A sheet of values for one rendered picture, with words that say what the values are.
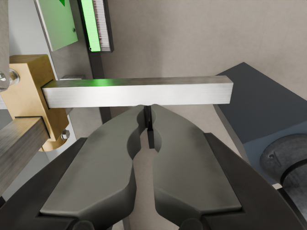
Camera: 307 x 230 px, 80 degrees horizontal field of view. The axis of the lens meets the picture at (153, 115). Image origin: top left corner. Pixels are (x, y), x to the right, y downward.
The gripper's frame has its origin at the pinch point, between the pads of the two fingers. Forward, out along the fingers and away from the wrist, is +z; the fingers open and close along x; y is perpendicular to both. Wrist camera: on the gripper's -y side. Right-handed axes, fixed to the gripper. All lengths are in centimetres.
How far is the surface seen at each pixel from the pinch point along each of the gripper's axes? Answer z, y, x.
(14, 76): 9.8, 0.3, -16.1
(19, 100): 10.3, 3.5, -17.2
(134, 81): 12.8, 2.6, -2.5
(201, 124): 97, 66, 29
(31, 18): 34.8, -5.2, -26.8
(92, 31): 26.6, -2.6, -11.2
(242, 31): 97, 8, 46
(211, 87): 11.2, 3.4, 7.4
